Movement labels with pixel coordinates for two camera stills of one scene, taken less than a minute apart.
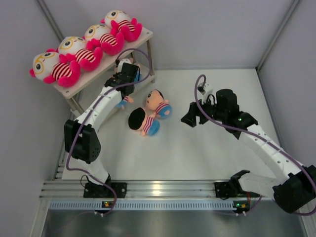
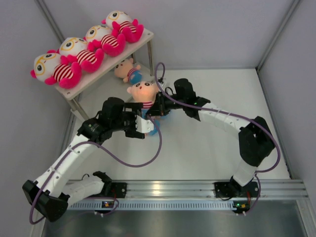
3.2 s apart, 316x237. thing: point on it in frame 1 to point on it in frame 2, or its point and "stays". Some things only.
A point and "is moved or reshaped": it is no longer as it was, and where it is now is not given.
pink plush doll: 75,49 stays
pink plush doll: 52,66 stays
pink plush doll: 99,35 stays
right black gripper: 190,118 to 159,108
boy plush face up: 122,103 is moved or reshaped
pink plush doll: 120,22 stays
